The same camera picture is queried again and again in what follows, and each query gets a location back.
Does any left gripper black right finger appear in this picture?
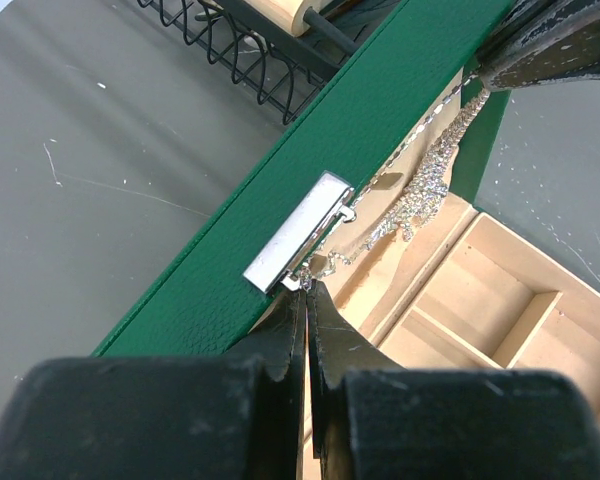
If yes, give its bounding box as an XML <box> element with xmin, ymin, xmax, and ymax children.
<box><xmin>307</xmin><ymin>281</ymin><xmax>600</xmax><ymax>479</ymax></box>

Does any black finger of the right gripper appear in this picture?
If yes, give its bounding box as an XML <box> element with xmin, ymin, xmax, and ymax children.
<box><xmin>476</xmin><ymin>0</ymin><xmax>600</xmax><ymax>91</ymax></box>

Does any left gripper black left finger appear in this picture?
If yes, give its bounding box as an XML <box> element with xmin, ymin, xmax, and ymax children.
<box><xmin>0</xmin><ymin>292</ymin><xmax>306</xmax><ymax>479</ymax></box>

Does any silver necklace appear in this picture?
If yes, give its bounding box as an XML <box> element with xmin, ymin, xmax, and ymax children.
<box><xmin>299</xmin><ymin>74</ymin><xmax>491</xmax><ymax>291</ymax></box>

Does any green jewelry box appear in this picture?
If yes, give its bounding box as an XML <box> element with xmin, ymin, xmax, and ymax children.
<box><xmin>98</xmin><ymin>1</ymin><xmax>600</xmax><ymax>426</ymax></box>

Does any black wire dish rack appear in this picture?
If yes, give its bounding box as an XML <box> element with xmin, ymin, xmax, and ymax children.
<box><xmin>137</xmin><ymin>1</ymin><xmax>371</xmax><ymax>125</ymax></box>

